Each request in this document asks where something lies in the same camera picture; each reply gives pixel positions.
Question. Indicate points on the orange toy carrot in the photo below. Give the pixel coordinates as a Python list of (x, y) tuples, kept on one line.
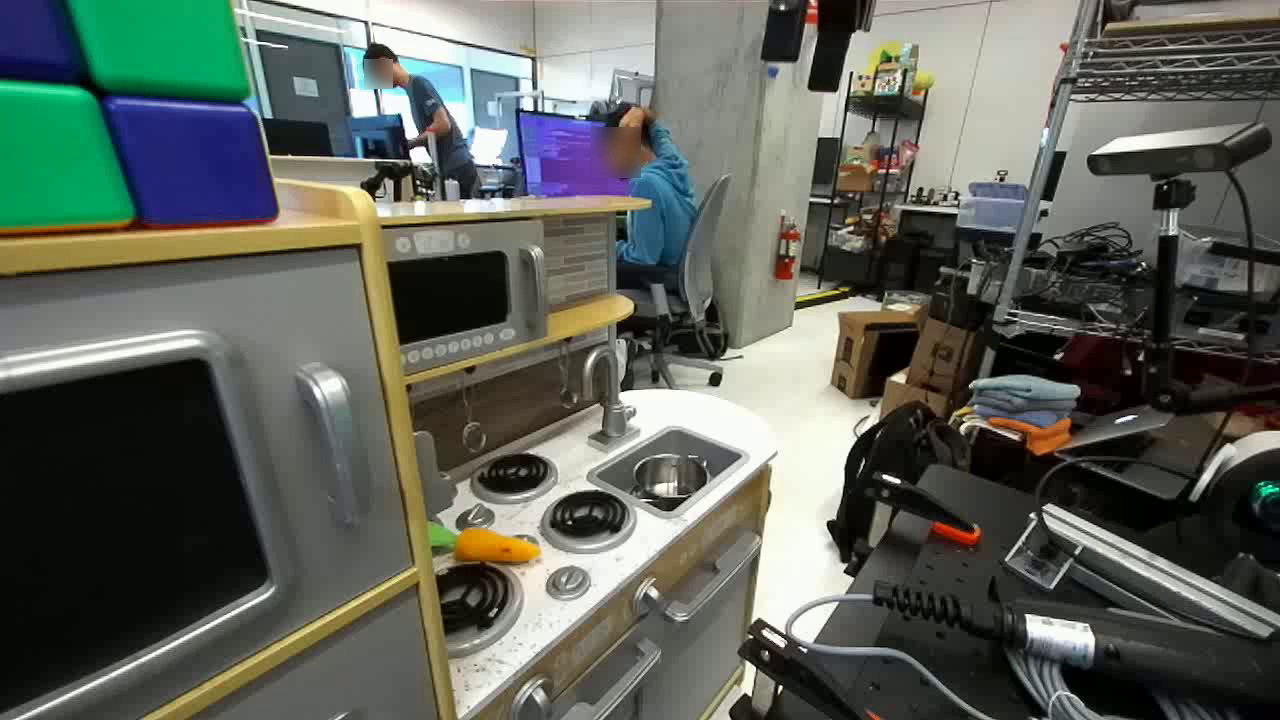
[(497, 546)]

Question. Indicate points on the grey toy sink basin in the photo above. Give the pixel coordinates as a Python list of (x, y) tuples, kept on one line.
[(621, 468)]

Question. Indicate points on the small steel pot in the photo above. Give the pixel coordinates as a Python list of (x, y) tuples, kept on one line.
[(668, 478)]

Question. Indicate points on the black toy stove burner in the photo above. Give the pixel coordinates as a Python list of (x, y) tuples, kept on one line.
[(513, 474), (586, 519), (471, 603)]

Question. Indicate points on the silver stove knob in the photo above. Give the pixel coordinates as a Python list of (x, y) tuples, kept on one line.
[(564, 580), (475, 519)]

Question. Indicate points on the silver toy faucet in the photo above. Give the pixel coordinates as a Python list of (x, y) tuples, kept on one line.
[(611, 390)]

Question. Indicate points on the grey office chair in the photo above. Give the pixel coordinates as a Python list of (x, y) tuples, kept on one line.
[(699, 272)]

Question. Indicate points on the person in blue hoodie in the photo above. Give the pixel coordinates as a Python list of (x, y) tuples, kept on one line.
[(656, 200)]

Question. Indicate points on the red fire extinguisher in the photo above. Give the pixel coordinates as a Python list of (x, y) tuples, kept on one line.
[(786, 250)]

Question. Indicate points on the toy microwave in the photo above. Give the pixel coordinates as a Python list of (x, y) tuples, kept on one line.
[(460, 296)]

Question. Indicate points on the computer monitor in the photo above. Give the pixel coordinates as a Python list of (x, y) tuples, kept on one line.
[(564, 159)]

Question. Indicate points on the black storage shelf rack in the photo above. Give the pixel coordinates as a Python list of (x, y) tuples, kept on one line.
[(874, 183)]

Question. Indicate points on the brown cardboard box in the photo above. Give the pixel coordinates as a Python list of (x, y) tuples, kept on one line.
[(945, 357)]

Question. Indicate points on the person in dark t-shirt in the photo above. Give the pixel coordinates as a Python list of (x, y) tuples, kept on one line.
[(430, 121)]

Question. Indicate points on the translucent blue storage bin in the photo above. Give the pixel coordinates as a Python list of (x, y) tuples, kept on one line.
[(994, 210)]

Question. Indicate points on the folded blue cloth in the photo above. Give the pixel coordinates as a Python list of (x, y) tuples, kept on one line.
[(1026, 393)]

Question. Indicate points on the grey wooden toy kitchen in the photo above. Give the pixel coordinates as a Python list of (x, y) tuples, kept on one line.
[(202, 307)]

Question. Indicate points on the purple-blue toy block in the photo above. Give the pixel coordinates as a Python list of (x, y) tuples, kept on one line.
[(192, 161)]

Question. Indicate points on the silver aluminium extrusion bar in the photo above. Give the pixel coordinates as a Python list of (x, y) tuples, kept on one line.
[(1157, 567)]

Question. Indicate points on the green toy block rounded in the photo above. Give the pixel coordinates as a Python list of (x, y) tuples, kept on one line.
[(160, 43)]

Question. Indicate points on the large green toy block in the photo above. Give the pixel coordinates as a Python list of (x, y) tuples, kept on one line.
[(54, 159)]

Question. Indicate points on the dark blue toy block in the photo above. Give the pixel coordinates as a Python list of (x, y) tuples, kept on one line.
[(32, 34)]

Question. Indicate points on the black wall speaker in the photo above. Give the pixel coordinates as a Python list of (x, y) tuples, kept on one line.
[(786, 31)]

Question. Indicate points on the black camera stand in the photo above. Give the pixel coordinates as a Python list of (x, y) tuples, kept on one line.
[(1168, 263)]

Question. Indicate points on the grey stereo camera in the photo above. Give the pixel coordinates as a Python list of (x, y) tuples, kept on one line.
[(1179, 149)]

